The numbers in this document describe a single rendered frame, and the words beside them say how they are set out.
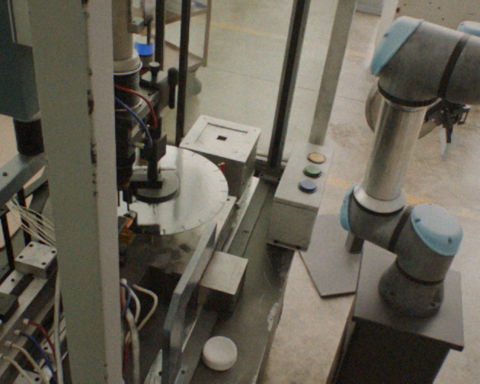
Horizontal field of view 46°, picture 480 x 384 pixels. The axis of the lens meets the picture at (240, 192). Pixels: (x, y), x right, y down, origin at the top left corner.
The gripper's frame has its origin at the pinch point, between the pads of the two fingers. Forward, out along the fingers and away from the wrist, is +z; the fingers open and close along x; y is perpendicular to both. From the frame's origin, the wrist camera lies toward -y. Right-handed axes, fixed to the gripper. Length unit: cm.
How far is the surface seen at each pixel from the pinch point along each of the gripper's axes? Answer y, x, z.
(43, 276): -106, -14, 5
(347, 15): -27.2, 12.6, -34.4
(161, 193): -79, -6, -5
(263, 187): -42.0, 13.7, 15.6
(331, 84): -27.2, 12.6, -16.1
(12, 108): -106, -12, -32
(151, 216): -83, -12, -4
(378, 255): -25.0, -20.0, 16.3
